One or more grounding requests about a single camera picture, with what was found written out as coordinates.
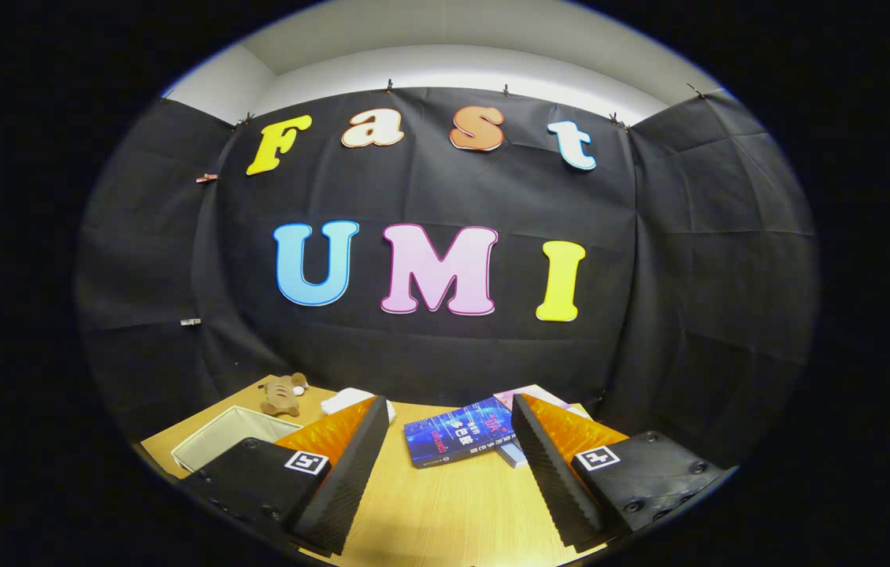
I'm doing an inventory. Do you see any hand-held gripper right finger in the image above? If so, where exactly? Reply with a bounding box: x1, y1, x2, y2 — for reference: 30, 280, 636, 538
511, 392, 737, 552

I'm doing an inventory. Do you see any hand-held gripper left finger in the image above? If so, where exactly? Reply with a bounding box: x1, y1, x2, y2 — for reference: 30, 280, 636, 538
177, 394, 391, 556

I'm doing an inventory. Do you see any grey fabric storage box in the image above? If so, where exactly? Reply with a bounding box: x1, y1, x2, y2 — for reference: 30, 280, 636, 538
171, 406, 304, 473

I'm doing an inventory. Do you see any white plush toy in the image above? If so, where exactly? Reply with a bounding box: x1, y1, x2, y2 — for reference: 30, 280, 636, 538
321, 387, 397, 426

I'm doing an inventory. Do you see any pink book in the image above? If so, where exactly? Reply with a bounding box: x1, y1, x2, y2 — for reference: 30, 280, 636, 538
492, 384, 591, 422

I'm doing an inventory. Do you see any brown plush toy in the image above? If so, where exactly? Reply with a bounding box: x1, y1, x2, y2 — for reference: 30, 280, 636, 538
258, 372, 310, 418

